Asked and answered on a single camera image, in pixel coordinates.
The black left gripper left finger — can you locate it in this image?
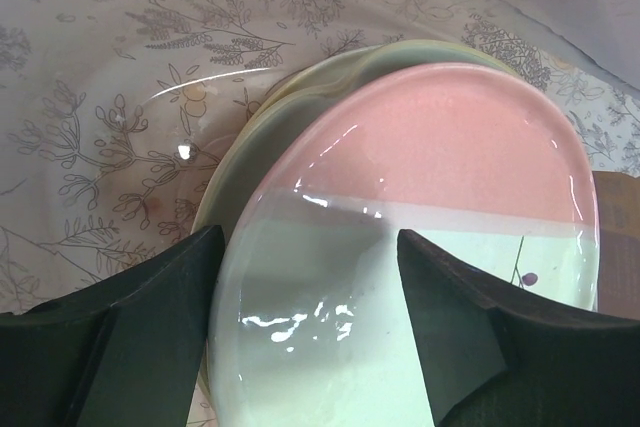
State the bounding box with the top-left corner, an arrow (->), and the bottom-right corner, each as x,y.
1,226 -> 224,426

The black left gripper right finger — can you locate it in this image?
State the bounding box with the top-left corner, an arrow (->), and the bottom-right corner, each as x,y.
397,229 -> 639,426

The cream divided plate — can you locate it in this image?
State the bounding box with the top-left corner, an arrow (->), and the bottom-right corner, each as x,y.
192,39 -> 506,248

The pink translucent plastic bin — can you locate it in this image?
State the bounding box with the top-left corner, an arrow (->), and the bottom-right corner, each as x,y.
0,0 -> 640,427

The pink plate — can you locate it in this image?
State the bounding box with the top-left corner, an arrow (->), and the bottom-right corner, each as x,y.
209,63 -> 599,426

